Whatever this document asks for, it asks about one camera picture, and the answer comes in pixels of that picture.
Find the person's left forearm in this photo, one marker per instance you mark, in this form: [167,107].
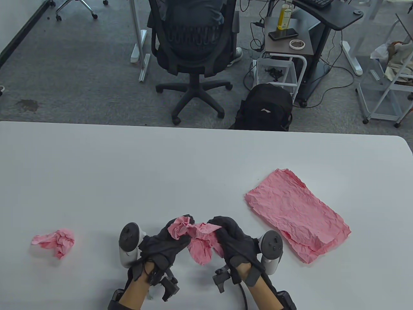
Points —
[137,290]

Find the black hand controller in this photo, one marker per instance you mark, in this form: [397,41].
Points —
[129,237]
[271,248]

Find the white power strip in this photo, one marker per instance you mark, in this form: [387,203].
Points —
[255,69]

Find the yellow liquid bottle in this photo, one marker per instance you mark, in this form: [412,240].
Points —
[285,17]

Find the black standing desk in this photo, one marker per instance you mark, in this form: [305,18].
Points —
[338,16]

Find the person's left hand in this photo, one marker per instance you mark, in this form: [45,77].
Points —
[161,248]

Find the chrome base office chair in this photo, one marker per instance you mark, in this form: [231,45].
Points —
[85,5]

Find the black keyboard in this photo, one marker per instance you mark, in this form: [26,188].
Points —
[319,3]

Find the black smartphone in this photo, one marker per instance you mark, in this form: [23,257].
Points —
[283,34]

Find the white wheeled shelf cart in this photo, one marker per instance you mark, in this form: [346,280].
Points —
[387,103]

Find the white desk leg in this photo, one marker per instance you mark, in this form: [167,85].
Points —
[351,58]
[137,32]

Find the white tape roll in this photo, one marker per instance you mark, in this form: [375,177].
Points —
[291,45]

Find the black mesh office chair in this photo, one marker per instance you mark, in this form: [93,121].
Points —
[190,64]

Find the grey side table white frame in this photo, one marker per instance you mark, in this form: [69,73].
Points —
[280,46]

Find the black backpack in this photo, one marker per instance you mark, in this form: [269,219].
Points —
[264,103]

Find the black right hand controller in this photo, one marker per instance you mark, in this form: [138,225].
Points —
[271,248]

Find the black left hand controller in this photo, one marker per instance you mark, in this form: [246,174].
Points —
[129,237]

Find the person's right hand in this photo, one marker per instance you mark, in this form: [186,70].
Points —
[238,245]

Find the person's right forearm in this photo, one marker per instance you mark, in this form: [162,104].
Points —
[261,292]

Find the beige cloth bundle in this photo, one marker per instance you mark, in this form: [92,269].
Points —
[400,58]

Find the small black gadget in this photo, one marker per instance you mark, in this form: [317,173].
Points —
[274,73]

